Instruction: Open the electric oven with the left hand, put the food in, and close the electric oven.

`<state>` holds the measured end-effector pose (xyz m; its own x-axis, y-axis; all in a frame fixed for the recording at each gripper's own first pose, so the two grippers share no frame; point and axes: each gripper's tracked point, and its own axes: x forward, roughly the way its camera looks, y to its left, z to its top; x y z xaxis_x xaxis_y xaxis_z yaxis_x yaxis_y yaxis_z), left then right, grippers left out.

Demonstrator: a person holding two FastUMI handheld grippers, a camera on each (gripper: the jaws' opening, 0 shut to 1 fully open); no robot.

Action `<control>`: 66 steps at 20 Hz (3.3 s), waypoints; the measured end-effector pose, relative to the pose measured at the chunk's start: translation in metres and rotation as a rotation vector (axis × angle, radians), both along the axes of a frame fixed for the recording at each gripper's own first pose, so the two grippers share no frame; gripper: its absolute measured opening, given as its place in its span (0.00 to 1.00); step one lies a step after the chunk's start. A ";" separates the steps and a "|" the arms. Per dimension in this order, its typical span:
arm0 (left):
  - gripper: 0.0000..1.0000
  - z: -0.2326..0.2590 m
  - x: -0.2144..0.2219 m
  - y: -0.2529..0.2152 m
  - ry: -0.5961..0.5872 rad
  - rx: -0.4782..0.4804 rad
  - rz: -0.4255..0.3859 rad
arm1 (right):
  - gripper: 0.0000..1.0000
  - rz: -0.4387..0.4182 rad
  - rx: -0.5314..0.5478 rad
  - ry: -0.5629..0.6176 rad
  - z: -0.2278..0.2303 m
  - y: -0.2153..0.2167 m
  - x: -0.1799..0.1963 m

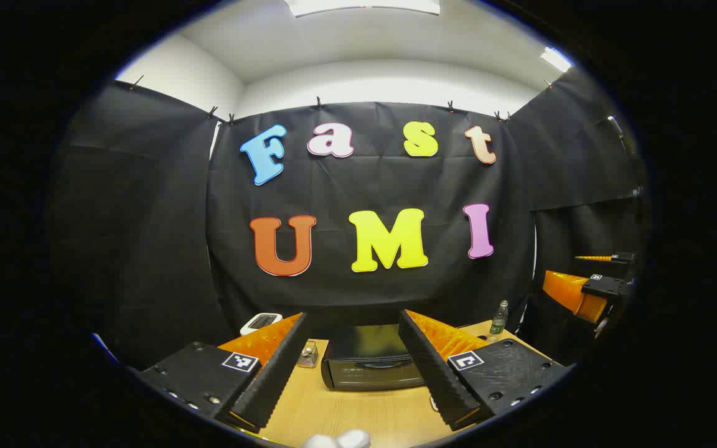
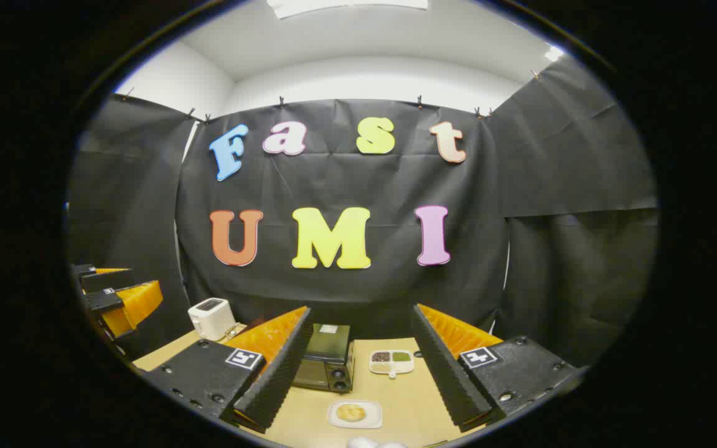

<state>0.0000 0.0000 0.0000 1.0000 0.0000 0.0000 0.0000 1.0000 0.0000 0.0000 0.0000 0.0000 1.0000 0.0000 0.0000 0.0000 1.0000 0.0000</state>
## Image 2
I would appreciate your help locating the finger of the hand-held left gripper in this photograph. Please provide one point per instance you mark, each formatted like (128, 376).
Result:
(106, 281)
(137, 305)

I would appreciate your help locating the white divided dish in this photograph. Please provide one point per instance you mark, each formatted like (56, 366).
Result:
(391, 363)

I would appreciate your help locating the white toaster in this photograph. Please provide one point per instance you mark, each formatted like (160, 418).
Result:
(211, 318)

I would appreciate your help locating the white square plate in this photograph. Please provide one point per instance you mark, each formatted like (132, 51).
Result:
(371, 418)

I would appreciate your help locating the black backdrop cloth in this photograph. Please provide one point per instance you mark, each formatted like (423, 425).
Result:
(333, 180)

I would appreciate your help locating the ceiling light panel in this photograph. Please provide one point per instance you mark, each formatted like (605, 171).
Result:
(346, 6)

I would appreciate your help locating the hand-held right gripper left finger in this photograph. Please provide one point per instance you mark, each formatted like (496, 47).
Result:
(277, 379)

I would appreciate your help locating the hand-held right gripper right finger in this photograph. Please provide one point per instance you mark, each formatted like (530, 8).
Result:
(445, 373)

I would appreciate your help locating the round yellow bun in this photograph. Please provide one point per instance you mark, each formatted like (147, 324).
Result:
(351, 412)

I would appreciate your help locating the black electric oven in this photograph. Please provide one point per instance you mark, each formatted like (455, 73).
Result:
(327, 358)

